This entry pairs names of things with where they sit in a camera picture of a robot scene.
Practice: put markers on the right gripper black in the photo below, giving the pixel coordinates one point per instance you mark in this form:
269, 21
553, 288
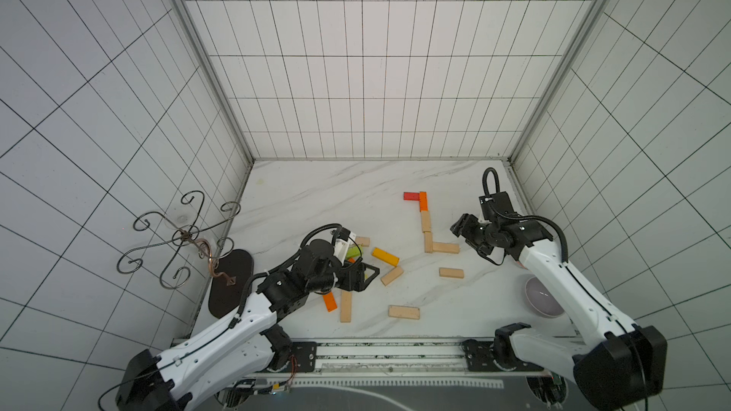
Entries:
476, 231

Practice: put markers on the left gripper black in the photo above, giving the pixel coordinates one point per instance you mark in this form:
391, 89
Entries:
359, 284

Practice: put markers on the natural wood block diagonal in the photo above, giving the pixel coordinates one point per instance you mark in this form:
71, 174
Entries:
391, 276
428, 242

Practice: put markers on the orange block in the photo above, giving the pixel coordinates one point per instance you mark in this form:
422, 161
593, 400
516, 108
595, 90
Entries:
423, 201
330, 302

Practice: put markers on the natural wood block bottom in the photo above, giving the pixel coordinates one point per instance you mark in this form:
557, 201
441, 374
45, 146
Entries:
404, 312

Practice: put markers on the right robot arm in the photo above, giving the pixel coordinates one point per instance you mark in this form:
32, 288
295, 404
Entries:
616, 363

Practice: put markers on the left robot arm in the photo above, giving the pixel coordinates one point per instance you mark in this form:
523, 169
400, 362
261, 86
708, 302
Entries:
228, 331

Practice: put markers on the lime green block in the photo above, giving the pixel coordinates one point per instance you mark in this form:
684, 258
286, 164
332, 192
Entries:
353, 252

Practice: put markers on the amber yellow block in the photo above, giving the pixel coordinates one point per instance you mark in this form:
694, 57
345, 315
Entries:
385, 257

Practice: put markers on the purple bowl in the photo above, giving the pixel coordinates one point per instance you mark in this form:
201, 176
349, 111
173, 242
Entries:
541, 300

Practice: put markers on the black round plate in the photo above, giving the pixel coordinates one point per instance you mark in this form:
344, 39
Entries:
227, 288

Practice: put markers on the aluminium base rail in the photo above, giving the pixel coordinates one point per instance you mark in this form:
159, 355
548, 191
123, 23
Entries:
400, 357

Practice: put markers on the metal scroll wall ornament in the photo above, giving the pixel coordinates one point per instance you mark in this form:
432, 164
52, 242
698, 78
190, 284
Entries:
188, 235

